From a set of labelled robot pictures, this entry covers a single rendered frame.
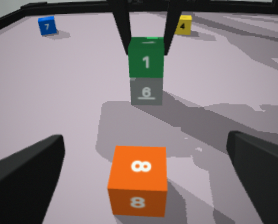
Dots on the grey block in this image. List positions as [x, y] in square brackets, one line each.
[146, 91]

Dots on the yellow block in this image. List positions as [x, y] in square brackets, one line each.
[184, 25]

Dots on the blue block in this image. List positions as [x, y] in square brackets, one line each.
[47, 25]

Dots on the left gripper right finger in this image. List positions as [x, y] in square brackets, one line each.
[256, 164]

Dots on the green block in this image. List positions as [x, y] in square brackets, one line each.
[146, 57]

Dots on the orange block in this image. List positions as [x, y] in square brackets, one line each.
[138, 181]

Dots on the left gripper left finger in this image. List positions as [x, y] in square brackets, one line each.
[28, 179]

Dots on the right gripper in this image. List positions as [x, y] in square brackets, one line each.
[120, 10]

